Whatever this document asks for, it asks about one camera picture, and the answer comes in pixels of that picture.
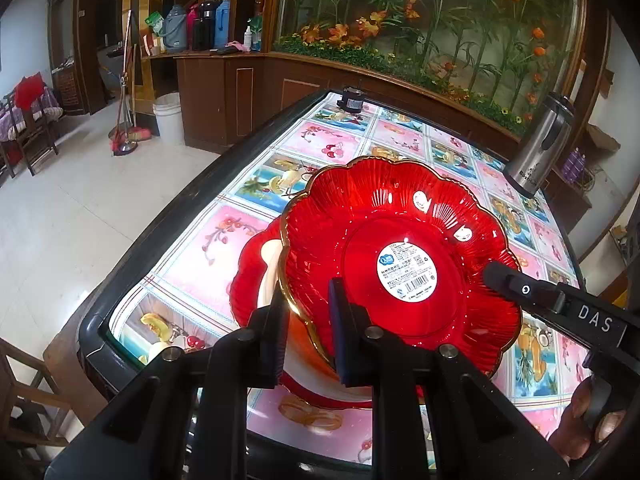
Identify fruit print tablecloth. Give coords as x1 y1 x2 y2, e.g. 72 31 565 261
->
107 91 593 471

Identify blue thermos flask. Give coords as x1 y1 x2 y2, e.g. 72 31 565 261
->
214 0 232 48

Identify red scalloped plate white label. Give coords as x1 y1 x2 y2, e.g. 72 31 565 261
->
279 154 523 391

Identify black thermos flask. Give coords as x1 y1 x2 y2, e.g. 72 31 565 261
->
192 2 221 52

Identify grey blue thermos jug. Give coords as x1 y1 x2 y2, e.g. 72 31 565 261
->
162 5 190 53

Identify stainless steel thermos jug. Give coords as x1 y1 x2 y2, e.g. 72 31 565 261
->
502 91 576 200

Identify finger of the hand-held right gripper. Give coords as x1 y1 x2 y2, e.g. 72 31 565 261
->
482 259 567 319

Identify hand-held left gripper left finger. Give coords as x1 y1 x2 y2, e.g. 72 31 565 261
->
65 290 291 480

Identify dark wooden chair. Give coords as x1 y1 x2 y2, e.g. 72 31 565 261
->
0 87 63 178

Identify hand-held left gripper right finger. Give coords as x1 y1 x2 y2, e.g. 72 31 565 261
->
327 277 573 480

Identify white plastic bucket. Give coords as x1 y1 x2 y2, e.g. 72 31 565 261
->
152 92 186 145

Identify cardboard box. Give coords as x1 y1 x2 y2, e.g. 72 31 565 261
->
585 124 621 153

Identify red cloth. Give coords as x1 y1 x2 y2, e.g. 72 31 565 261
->
14 74 46 110

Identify dark wooden cabinet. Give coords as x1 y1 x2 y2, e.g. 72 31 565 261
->
142 50 593 221

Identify light wooden chair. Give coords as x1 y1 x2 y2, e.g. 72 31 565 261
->
0 337 76 480

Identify red mop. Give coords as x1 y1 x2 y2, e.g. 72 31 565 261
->
107 10 138 156

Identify small black jar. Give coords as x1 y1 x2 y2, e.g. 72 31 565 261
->
337 86 367 112

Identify person's right hand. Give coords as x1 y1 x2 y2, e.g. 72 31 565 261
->
547 374 628 465

